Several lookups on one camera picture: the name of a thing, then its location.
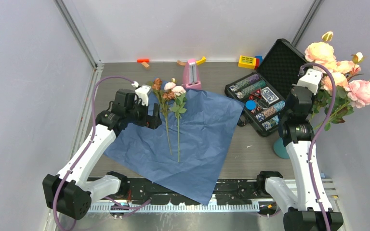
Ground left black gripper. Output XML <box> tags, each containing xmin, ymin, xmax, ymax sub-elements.
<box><xmin>126</xmin><ymin>98</ymin><xmax>161</xmax><ymax>129</ymax></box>

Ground brown rose stem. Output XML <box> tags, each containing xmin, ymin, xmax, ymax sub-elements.
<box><xmin>152</xmin><ymin>78</ymin><xmax>176</xmax><ymax>154</ymax></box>

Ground pale pink double rose stem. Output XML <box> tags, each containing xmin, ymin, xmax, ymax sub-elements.
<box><xmin>162</xmin><ymin>78</ymin><xmax>187</xmax><ymax>162</ymax></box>

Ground dark blue wrapping paper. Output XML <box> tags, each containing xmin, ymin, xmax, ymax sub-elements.
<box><xmin>105</xmin><ymin>90</ymin><xmax>244</xmax><ymax>205</ymax></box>

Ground large pink peony stem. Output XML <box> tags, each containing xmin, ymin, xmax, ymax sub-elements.
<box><xmin>310</xmin><ymin>73</ymin><xmax>370</xmax><ymax>131</ymax></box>

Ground peach rose bud stem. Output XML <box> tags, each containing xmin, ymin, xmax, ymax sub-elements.
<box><xmin>332</xmin><ymin>52</ymin><xmax>364</xmax><ymax>88</ymax></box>

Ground pink rose stem with bud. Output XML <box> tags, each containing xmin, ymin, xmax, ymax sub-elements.
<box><xmin>304</xmin><ymin>31</ymin><xmax>341</xmax><ymax>96</ymax></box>

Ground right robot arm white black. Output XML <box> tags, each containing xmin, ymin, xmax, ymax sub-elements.
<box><xmin>255</xmin><ymin>63</ymin><xmax>344</xmax><ymax>231</ymax></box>

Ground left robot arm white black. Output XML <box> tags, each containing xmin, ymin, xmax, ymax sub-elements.
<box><xmin>42</xmin><ymin>82</ymin><xmax>162</xmax><ymax>220</ymax></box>

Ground teal cylindrical vase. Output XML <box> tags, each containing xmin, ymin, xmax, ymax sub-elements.
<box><xmin>273</xmin><ymin>138</ymin><xmax>290</xmax><ymax>159</ymax></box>

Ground playing card deck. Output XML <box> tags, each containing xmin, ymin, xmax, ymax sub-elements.
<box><xmin>261</xmin><ymin>87</ymin><xmax>279</xmax><ymax>104</ymax></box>

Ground black poker chip case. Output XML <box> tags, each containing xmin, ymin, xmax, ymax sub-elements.
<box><xmin>224</xmin><ymin>38</ymin><xmax>307</xmax><ymax>137</ymax></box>

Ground blue round chip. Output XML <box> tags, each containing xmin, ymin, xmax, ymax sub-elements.
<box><xmin>245</xmin><ymin>100</ymin><xmax>257</xmax><ymax>111</ymax></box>

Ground pink metronome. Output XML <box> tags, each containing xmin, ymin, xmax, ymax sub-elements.
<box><xmin>182</xmin><ymin>59</ymin><xmax>202</xmax><ymax>90</ymax></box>

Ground small wooden block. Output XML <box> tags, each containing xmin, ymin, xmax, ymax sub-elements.
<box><xmin>141</xmin><ymin>62</ymin><xmax>150</xmax><ymax>70</ymax></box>

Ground orange red block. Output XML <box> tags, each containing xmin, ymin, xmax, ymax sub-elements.
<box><xmin>136</xmin><ymin>59</ymin><xmax>150</xmax><ymax>63</ymax></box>

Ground wooden curved block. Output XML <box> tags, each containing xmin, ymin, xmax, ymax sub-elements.
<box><xmin>177</xmin><ymin>60</ymin><xmax>187</xmax><ymax>66</ymax></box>

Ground yellow curved block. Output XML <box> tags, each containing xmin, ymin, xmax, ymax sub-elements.
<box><xmin>196</xmin><ymin>56</ymin><xmax>207</xmax><ymax>65</ymax></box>

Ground blue toy block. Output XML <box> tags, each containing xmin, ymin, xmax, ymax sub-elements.
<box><xmin>255</xmin><ymin>55</ymin><xmax>263</xmax><ymax>64</ymax></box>

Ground yellow toy block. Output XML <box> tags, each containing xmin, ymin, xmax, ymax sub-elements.
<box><xmin>238</xmin><ymin>55</ymin><xmax>260</xmax><ymax>70</ymax></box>

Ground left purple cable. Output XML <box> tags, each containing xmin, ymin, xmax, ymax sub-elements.
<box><xmin>52</xmin><ymin>75</ymin><xmax>152</xmax><ymax>231</ymax></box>

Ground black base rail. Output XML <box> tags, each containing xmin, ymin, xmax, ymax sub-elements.
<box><xmin>97</xmin><ymin>177</ymin><xmax>289</xmax><ymax>206</ymax></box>

